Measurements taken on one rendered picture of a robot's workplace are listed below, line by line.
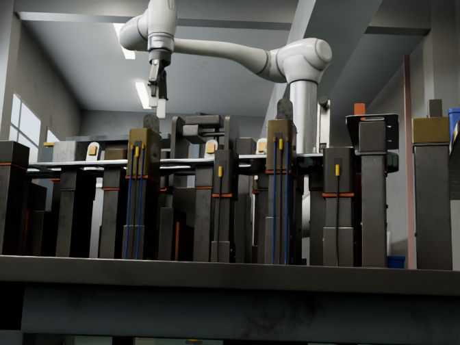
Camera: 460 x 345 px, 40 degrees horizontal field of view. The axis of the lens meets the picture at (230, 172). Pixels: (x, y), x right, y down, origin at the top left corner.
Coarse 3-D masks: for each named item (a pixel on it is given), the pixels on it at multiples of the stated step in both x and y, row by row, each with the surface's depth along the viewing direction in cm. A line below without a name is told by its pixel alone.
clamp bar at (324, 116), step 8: (320, 104) 181; (328, 104) 183; (320, 112) 184; (328, 112) 182; (320, 120) 183; (328, 120) 181; (320, 128) 182; (328, 128) 180; (320, 136) 181; (328, 136) 179; (328, 144) 179
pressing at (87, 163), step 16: (112, 160) 171; (176, 160) 165; (192, 160) 164; (208, 160) 162; (240, 160) 166; (256, 160) 165; (304, 160) 163; (320, 160) 162; (32, 176) 196; (48, 176) 195
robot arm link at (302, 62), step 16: (288, 48) 245; (304, 48) 238; (320, 48) 237; (288, 64) 243; (304, 64) 238; (320, 64) 238; (288, 80) 244; (304, 80) 240; (320, 80) 244; (304, 96) 239; (304, 112) 237; (304, 128) 236; (304, 144) 235; (304, 192) 227; (304, 208) 224; (304, 224) 224
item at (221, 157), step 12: (216, 156) 150; (228, 156) 150; (216, 168) 150; (228, 168) 149; (216, 180) 149; (228, 180) 148; (216, 192) 149; (228, 192) 148; (216, 204) 149; (228, 204) 148; (216, 216) 148; (228, 216) 148; (216, 228) 148; (228, 228) 147; (216, 240) 147; (228, 240) 147; (216, 252) 145; (228, 252) 146
